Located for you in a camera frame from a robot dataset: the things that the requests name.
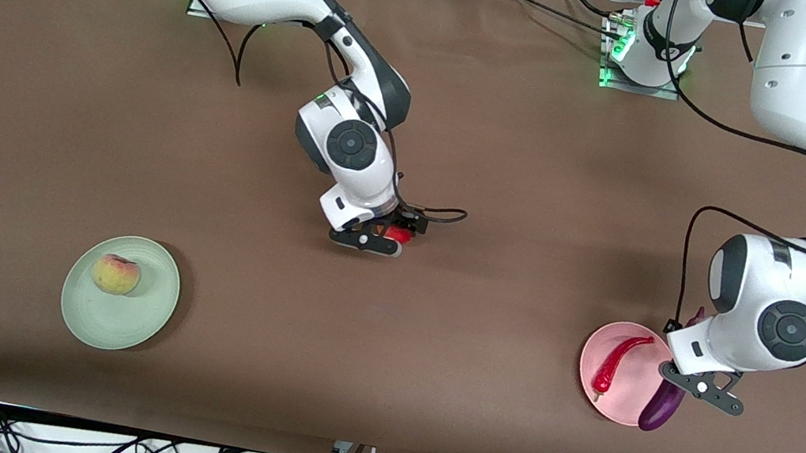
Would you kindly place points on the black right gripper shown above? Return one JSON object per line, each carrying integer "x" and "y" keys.
{"x": 405, "y": 220}

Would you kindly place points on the red apple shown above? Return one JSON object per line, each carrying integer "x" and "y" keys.
{"x": 395, "y": 233}

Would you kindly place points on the red chili pepper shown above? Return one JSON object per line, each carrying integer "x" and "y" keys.
{"x": 614, "y": 362}

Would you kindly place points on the yellow-pink peach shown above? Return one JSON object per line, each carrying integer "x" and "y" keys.
{"x": 116, "y": 275}

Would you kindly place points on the long purple eggplant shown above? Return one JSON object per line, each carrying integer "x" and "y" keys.
{"x": 659, "y": 413}

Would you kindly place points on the brown table cover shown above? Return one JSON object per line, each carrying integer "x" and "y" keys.
{"x": 381, "y": 375}

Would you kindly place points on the pink round plate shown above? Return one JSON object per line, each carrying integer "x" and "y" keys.
{"x": 630, "y": 388}

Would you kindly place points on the light green round plate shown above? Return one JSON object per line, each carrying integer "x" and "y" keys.
{"x": 117, "y": 320}

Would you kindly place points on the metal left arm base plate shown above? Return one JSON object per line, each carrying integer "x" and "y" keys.
{"x": 663, "y": 92}

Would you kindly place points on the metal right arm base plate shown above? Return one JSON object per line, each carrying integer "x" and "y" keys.
{"x": 194, "y": 7}

